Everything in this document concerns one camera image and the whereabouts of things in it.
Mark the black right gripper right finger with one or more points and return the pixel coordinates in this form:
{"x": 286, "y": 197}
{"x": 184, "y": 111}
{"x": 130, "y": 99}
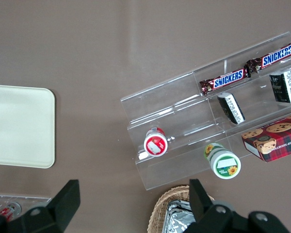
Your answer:
{"x": 201, "y": 201}

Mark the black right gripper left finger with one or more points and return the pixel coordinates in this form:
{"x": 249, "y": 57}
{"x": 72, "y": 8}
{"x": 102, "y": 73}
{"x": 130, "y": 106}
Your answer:
{"x": 63, "y": 204}

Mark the foil wrapped sandwich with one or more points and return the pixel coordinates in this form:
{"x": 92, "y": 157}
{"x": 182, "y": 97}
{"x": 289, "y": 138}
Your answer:
{"x": 177, "y": 218}

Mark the woven wicker basket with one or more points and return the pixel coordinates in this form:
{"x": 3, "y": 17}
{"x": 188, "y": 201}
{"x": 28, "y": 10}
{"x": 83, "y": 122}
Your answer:
{"x": 160, "y": 208}

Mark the cream rectangular tray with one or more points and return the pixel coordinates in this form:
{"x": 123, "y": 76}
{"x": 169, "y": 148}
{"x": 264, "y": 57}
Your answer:
{"x": 19, "y": 126}

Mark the clear acrylic can holder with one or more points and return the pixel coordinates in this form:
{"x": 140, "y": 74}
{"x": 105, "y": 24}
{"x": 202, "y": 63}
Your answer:
{"x": 26, "y": 199}

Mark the green sunflower lidded cup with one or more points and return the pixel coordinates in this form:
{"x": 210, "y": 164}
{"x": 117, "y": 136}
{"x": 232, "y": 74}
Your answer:
{"x": 223, "y": 162}

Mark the red drink can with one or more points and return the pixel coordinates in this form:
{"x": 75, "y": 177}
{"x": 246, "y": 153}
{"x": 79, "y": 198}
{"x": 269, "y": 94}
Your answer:
{"x": 11, "y": 210}

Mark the red lidded white cup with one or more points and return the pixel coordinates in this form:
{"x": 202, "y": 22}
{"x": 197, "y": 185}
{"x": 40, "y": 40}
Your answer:
{"x": 155, "y": 143}

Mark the clear acrylic tiered display stand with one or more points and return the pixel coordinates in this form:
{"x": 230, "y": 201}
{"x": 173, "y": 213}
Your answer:
{"x": 184, "y": 126}

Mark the red tartan cookie box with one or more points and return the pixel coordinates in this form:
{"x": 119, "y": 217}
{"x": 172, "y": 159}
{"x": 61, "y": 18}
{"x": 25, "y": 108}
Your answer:
{"x": 276, "y": 140}

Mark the small black white packet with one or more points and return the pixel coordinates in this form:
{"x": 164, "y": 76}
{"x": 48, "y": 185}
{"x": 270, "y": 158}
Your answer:
{"x": 231, "y": 109}

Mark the Snickers chocolate bar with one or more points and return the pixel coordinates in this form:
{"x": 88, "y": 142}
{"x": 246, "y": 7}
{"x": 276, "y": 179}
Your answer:
{"x": 272, "y": 58}
{"x": 226, "y": 79}

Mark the large black white packet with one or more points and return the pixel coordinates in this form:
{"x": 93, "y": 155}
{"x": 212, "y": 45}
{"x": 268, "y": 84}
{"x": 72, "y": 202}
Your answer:
{"x": 284, "y": 86}

